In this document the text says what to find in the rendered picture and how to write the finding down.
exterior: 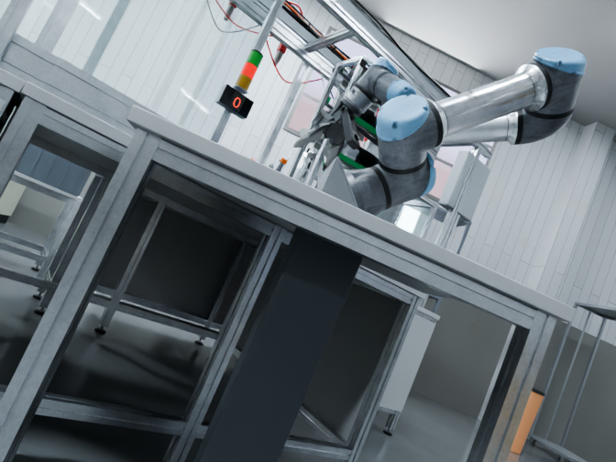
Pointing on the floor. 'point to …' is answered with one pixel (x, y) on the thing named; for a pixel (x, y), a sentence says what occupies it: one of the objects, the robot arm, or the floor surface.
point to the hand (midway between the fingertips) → (309, 160)
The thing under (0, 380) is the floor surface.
